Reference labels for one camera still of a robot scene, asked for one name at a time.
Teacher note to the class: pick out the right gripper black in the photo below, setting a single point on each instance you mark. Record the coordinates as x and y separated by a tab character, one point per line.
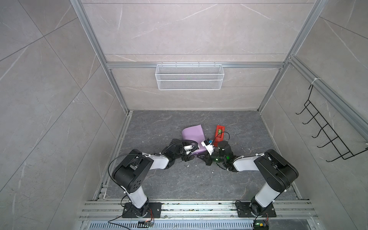
207	159

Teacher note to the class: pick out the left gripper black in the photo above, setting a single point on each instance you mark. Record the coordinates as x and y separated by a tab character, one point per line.
189	157

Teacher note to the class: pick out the pink wrapping paper sheet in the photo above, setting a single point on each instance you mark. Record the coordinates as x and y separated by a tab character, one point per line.
196	134

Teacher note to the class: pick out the red tape dispenser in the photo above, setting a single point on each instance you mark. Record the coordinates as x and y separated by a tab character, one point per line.
219	136

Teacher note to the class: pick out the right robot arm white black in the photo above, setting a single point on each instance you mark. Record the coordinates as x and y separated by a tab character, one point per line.
277	172

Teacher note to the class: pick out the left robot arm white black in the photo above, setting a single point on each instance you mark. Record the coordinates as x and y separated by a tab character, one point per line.
131	172

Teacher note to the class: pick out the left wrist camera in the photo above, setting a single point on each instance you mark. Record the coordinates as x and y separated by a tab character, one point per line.
188	148

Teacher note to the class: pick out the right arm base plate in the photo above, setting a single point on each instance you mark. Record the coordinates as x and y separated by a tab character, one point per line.
252	209

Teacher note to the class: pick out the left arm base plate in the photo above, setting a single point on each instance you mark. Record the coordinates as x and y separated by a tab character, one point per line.
142	211

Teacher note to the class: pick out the white wire mesh basket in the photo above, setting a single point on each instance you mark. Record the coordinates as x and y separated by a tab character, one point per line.
171	77

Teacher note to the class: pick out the aluminium rail base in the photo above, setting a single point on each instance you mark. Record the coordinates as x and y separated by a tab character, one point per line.
199	215

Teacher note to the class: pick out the black wire hook rack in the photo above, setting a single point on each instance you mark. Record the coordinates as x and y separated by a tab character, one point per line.
324	127

